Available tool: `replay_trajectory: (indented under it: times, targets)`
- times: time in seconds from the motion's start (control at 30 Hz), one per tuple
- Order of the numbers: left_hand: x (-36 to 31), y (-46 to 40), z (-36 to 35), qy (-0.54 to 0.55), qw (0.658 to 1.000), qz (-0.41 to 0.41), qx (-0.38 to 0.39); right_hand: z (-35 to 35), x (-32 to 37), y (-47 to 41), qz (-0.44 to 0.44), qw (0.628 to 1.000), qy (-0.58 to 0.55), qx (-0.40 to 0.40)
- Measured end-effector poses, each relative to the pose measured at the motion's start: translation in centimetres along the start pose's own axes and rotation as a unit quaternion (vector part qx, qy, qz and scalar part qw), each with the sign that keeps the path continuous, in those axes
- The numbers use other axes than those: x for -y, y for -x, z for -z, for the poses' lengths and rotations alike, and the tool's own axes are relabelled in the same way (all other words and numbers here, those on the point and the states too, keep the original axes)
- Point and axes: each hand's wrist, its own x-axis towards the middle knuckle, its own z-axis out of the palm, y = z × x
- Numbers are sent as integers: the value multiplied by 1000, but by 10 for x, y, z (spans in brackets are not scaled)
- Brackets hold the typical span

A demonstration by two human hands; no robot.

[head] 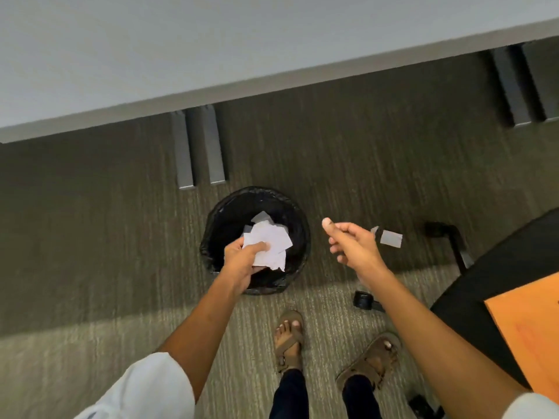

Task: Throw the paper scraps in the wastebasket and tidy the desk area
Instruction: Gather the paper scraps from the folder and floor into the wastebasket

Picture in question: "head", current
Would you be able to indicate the person's right hand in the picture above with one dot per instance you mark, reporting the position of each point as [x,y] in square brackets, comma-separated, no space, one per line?
[360,253]

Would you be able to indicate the person's left hand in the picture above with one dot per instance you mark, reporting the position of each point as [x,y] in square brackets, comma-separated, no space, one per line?
[238,268]

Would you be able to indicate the large torn white paper scrap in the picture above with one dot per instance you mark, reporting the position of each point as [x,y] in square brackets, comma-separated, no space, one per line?
[391,238]

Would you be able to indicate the pile of white paper scraps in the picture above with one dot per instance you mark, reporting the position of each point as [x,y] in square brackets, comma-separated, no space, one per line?
[270,239]

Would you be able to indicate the black mesh office chair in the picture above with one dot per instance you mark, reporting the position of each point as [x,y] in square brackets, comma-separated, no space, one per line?
[463,301]

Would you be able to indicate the orange paper folder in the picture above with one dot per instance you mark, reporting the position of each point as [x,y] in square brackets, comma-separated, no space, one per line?
[528,327]

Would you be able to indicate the person's left forearm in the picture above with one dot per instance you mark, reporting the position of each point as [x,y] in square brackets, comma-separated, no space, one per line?
[203,331]

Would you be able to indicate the person's right forearm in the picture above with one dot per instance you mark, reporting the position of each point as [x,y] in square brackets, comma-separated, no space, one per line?
[436,344]

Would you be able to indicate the person's left leg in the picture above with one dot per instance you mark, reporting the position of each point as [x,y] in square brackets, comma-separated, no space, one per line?
[289,397]

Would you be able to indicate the person's leg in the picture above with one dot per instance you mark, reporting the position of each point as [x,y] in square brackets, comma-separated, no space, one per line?
[360,399]
[289,397]

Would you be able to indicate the person's right leg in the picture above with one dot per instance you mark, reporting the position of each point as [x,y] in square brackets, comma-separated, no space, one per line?
[360,399]

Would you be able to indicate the white desk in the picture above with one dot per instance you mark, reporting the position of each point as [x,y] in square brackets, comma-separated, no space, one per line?
[218,47]

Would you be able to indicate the black trash bin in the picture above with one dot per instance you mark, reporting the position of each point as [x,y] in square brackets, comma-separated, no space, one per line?
[227,213]

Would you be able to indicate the brown left sandal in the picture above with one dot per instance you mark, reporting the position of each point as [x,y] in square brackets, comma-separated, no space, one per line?
[289,344]

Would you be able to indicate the brown sandal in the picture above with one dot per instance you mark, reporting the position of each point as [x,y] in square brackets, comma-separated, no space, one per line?
[369,362]
[289,344]

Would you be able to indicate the brown right sandal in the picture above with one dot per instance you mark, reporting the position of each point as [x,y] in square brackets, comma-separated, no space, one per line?
[369,362]

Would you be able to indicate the white left shirt sleeve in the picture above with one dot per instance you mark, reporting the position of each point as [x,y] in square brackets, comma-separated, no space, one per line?
[144,388]

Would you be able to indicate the white shirt sleeve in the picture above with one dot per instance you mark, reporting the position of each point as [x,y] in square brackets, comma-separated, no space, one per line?
[535,408]
[144,388]

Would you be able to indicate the white right shirt sleeve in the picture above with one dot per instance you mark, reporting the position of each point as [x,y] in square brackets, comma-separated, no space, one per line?
[535,408]

